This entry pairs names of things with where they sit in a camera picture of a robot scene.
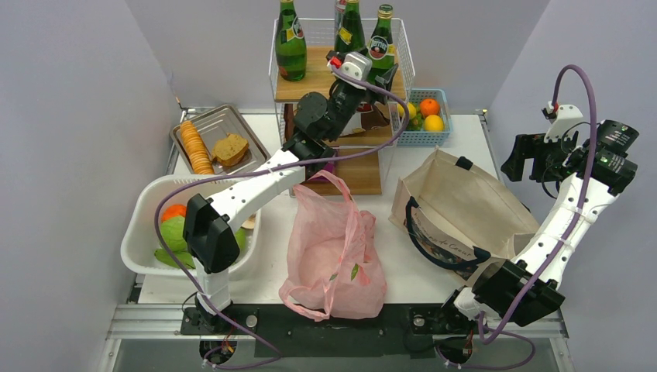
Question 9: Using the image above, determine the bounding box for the beige canvas tote bag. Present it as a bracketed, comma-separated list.
[389, 149, 539, 287]

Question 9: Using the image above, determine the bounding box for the pink plastic grocery bag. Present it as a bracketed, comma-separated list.
[278, 171, 387, 322]

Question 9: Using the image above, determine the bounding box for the purple snack packet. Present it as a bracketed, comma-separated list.
[307, 162, 335, 184]

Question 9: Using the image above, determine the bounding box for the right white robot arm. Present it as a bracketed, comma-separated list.
[438, 120, 638, 332]

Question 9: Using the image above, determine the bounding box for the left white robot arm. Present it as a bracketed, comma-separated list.
[183, 51, 403, 333]

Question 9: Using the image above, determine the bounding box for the white brown snack bag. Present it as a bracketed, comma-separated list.
[283, 103, 364, 142]

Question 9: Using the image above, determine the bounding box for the right green glass bottle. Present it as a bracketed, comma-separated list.
[333, 0, 365, 53]

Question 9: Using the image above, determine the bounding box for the green glass bottle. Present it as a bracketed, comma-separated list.
[333, 0, 365, 53]
[274, 0, 307, 81]

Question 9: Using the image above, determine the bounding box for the blue plastic basket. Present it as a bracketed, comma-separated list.
[397, 88, 453, 147]

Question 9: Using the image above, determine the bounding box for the green grapes bunch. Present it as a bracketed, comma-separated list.
[406, 113, 424, 131]

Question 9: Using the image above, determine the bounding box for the left green glass bottle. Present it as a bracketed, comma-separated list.
[274, 0, 307, 81]

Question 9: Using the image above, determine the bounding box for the orange fruit in basket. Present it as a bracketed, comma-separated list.
[418, 98, 441, 117]

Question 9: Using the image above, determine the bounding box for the yellow lemon in basket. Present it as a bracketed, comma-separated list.
[423, 115, 445, 132]

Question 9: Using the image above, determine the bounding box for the slice of brown bread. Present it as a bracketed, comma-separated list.
[212, 133, 249, 167]

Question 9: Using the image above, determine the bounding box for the metal tray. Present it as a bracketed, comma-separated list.
[170, 105, 269, 175]

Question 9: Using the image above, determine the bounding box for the stack of round crackers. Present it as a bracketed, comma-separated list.
[180, 121, 215, 174]

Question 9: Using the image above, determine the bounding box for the orange tomato in basin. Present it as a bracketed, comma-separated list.
[160, 204, 187, 222]

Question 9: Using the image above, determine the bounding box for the green cabbage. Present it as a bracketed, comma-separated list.
[160, 215, 187, 253]

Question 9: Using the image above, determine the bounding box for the green leafy vegetable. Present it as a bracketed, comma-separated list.
[154, 249, 195, 270]

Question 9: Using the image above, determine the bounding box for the white plastic basin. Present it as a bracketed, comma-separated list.
[121, 174, 261, 281]

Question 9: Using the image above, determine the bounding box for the white wire shelf rack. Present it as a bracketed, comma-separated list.
[269, 18, 415, 195]

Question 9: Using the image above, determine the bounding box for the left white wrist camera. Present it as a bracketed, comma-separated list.
[326, 50, 372, 90]

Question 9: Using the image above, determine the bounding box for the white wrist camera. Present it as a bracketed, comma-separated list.
[326, 50, 372, 90]
[542, 101, 585, 143]

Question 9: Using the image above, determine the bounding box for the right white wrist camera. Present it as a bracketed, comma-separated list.
[542, 101, 585, 143]

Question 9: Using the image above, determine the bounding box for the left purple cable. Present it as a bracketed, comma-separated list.
[153, 69, 411, 368]

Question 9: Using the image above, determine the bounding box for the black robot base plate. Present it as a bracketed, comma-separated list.
[180, 304, 476, 358]

